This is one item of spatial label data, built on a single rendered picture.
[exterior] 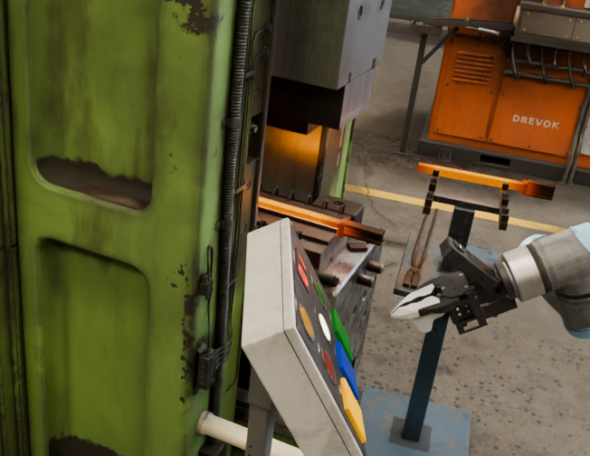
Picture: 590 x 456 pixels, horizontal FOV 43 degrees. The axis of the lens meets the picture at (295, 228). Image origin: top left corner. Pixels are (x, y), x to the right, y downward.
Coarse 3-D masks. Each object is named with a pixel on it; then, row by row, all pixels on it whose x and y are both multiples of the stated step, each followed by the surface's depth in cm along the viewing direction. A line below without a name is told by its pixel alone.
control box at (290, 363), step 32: (288, 224) 127; (256, 256) 122; (288, 256) 117; (256, 288) 113; (288, 288) 109; (320, 288) 131; (256, 320) 105; (288, 320) 101; (256, 352) 101; (288, 352) 101; (320, 352) 110; (288, 384) 104; (320, 384) 104; (288, 416) 106; (320, 416) 107; (320, 448) 109; (352, 448) 109
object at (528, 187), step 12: (420, 168) 229; (432, 168) 228; (444, 168) 228; (468, 180) 227; (480, 180) 226; (492, 180) 225; (504, 180) 225; (516, 180) 226; (528, 180) 225; (528, 192) 225; (540, 192) 224; (552, 192) 223
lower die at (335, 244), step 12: (300, 204) 185; (264, 216) 177; (276, 216) 178; (288, 216) 177; (336, 216) 181; (348, 216) 182; (252, 228) 173; (300, 228) 174; (312, 228) 174; (324, 228) 174; (336, 228) 173; (300, 240) 170; (312, 240) 170; (324, 240) 170; (336, 240) 175; (312, 252) 166; (324, 252) 168; (336, 252) 178; (312, 264) 168; (324, 264) 171
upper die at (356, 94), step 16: (272, 80) 154; (288, 80) 153; (368, 80) 163; (272, 96) 156; (288, 96) 154; (304, 96) 153; (320, 96) 152; (336, 96) 150; (352, 96) 155; (368, 96) 167; (272, 112) 157; (288, 112) 156; (304, 112) 154; (320, 112) 153; (336, 112) 152; (352, 112) 158; (336, 128) 153
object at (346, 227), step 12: (264, 204) 180; (276, 204) 179; (288, 204) 180; (300, 216) 177; (312, 216) 176; (324, 216) 177; (348, 228) 174; (360, 228) 172; (372, 228) 173; (360, 240) 173; (372, 240) 173
